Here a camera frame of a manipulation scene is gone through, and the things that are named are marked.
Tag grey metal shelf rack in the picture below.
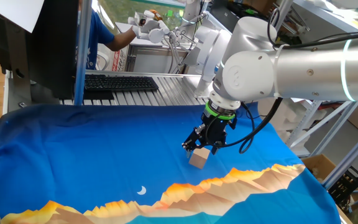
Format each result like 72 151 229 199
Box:
286 99 358 157

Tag white paper sheet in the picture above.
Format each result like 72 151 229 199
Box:
0 0 45 34

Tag person in blue shirt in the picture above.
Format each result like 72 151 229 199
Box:
77 0 116 71

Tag black computer keyboard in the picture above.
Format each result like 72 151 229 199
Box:
83 74 160 93

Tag white foam packing pieces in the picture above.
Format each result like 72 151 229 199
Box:
257 98 328 142

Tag black plastic crate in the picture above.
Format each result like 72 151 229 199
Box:
327 166 358 213

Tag green wrist flange ring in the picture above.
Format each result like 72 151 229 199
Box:
204 101 237 121

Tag black computer monitor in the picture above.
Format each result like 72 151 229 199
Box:
0 0 80 101

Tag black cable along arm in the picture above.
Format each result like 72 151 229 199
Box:
267 7 358 51

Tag red white printed box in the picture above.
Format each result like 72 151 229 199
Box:
108 49 129 73

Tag white robotic hand device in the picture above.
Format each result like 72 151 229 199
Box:
127 9 172 45

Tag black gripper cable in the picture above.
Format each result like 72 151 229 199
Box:
238 101 257 155
205 97 284 149

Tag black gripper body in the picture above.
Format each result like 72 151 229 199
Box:
200 111 238 149

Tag person's bare forearm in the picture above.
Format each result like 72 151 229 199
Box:
105 27 138 52

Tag aluminium frame post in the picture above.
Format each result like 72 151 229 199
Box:
73 0 93 106

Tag cardboard box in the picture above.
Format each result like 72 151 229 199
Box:
301 154 358 224

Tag small wooden block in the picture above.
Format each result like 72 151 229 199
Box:
188 147 211 170

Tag aluminium frame strut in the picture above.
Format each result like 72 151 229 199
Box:
321 123 358 190

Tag blue mountain print cloth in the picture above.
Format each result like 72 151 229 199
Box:
0 101 341 224

